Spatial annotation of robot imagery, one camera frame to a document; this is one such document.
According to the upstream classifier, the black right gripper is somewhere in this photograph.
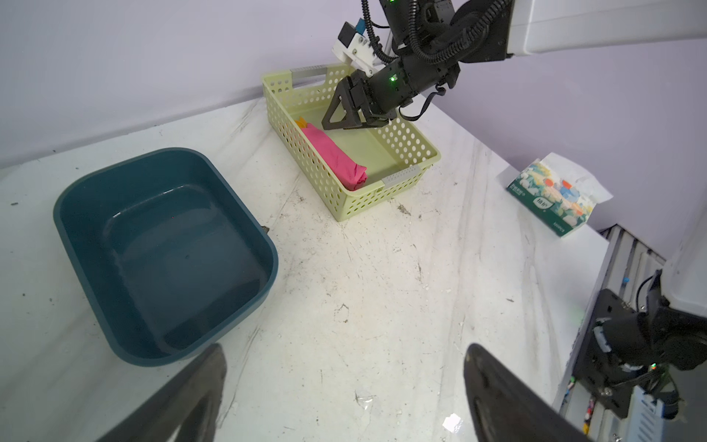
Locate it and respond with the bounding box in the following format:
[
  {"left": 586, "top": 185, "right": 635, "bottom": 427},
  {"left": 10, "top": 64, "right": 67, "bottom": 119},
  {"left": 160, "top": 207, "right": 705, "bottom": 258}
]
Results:
[{"left": 321, "top": 71, "right": 399, "bottom": 130}]

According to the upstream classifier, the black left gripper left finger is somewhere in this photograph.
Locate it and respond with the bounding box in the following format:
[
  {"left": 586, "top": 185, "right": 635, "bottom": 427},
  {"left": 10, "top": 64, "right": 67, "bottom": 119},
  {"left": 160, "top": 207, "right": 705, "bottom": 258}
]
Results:
[{"left": 101, "top": 344, "right": 228, "bottom": 441}]

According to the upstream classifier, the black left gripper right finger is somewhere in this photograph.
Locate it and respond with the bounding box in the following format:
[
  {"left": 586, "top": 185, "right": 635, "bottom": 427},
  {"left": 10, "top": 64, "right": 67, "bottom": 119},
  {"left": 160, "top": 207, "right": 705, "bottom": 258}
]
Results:
[{"left": 463, "top": 344, "right": 588, "bottom": 442}]

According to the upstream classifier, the pink paper napkin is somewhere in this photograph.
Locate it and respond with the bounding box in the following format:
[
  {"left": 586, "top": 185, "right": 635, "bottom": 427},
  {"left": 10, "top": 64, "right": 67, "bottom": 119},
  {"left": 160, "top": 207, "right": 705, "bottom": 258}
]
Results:
[{"left": 300, "top": 123, "right": 367, "bottom": 191}]

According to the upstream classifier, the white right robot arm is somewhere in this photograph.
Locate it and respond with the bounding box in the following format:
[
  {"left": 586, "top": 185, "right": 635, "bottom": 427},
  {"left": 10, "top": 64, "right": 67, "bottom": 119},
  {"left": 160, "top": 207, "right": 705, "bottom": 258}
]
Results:
[{"left": 321, "top": 1, "right": 706, "bottom": 130}]

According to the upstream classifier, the light green perforated basket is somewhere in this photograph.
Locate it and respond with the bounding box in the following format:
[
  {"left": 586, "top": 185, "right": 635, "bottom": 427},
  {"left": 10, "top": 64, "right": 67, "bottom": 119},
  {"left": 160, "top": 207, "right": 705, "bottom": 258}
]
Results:
[{"left": 261, "top": 64, "right": 441, "bottom": 221}]

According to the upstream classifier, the dark teal plastic bin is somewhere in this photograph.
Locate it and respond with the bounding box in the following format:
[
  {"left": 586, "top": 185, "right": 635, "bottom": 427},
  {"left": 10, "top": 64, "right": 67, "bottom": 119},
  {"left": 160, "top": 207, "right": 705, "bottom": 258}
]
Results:
[{"left": 53, "top": 147, "right": 279, "bottom": 366}]

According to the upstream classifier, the colourful tissue pack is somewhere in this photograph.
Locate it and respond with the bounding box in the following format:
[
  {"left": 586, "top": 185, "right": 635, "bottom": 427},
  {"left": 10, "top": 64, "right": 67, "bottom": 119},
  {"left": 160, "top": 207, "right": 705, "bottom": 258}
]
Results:
[{"left": 506, "top": 153, "right": 613, "bottom": 238}]

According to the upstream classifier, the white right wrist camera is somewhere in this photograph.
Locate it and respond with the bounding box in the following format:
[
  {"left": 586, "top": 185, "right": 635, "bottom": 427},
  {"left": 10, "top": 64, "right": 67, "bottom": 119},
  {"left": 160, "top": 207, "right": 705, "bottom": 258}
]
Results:
[{"left": 331, "top": 21, "right": 385, "bottom": 77}]

